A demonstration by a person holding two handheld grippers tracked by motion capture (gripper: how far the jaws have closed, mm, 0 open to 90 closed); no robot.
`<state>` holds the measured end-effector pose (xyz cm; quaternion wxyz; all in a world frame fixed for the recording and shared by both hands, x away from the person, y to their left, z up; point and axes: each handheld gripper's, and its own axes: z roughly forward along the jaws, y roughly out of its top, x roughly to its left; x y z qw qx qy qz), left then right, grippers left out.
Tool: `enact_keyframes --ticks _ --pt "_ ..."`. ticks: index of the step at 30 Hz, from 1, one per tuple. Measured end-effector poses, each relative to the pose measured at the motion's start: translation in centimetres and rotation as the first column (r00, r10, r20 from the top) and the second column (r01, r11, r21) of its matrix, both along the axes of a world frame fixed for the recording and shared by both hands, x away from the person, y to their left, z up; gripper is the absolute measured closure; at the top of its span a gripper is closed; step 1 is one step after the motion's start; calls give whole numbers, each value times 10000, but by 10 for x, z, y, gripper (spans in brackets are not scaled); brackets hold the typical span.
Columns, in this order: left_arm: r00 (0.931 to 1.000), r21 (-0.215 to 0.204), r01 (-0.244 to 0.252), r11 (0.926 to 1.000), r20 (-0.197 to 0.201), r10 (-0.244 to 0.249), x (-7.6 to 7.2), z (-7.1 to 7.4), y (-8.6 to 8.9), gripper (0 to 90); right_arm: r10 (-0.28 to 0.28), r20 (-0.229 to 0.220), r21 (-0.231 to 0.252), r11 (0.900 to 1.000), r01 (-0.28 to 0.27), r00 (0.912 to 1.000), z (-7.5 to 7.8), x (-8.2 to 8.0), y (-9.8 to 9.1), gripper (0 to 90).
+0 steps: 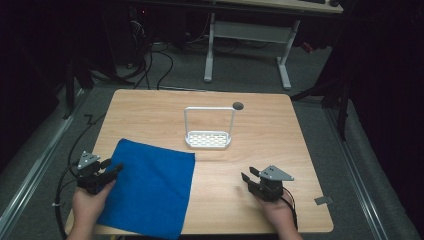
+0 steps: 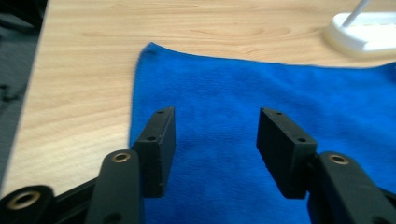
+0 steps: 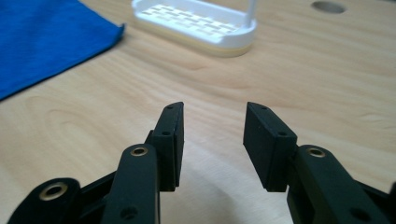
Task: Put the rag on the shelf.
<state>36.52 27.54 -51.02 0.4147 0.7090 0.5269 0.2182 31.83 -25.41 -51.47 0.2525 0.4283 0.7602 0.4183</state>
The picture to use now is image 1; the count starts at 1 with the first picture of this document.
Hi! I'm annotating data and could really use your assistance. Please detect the blue cloth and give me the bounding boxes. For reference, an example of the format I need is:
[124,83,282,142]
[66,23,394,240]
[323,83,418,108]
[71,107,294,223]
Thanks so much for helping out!
[96,138,197,240]

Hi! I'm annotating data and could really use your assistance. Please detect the white rack with handle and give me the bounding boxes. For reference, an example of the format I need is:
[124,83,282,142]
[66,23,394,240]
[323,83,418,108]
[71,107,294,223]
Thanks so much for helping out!
[183,106,237,150]

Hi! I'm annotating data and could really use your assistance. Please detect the white-legged desk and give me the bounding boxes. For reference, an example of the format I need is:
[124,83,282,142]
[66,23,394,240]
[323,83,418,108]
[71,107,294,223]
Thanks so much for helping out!
[196,0,345,91]

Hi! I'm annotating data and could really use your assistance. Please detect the black stand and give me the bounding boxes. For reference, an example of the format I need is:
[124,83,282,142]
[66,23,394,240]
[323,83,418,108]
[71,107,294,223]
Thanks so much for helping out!
[290,63,354,142]
[62,56,96,120]

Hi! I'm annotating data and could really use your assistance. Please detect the computer tower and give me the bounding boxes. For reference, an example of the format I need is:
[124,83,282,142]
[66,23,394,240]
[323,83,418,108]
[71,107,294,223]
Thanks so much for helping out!
[109,4,151,69]

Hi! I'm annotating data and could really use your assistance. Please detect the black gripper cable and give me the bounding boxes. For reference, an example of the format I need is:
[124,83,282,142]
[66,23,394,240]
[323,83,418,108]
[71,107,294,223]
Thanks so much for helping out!
[280,186,299,231]
[51,114,105,240]

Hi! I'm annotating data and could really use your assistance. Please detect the person's right hand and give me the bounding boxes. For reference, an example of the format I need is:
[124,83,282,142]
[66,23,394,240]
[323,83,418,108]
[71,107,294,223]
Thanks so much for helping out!
[253,193,296,233]

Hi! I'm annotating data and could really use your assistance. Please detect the metal floor rail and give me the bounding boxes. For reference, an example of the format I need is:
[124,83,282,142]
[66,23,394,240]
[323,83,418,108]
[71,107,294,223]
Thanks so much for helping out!
[324,106,391,240]
[0,88,88,234]

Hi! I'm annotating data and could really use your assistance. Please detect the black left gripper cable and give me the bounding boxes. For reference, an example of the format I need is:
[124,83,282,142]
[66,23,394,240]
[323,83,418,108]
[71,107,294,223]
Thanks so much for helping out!
[51,114,105,240]

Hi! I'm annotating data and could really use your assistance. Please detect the person's left hand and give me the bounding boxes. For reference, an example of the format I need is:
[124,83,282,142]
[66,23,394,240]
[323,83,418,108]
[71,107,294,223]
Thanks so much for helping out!
[72,180,117,235]

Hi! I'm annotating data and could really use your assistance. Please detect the grey tape piece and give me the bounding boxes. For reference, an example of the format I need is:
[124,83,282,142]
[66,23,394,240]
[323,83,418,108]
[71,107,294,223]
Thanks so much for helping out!
[314,195,334,206]

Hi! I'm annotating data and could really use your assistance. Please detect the black floor cables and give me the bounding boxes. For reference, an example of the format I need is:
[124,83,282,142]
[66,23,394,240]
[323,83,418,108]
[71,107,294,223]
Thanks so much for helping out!
[83,39,214,91]

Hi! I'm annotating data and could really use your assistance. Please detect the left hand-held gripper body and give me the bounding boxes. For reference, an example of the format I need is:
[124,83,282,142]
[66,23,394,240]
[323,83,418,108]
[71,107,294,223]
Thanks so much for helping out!
[76,150,111,196]

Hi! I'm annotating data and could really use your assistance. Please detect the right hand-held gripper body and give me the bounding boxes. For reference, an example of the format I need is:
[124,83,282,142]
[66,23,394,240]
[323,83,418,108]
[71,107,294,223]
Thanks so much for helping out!
[247,164,295,203]

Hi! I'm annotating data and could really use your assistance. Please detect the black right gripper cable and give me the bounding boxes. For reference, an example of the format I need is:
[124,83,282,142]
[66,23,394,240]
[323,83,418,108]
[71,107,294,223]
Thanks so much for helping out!
[280,186,299,231]

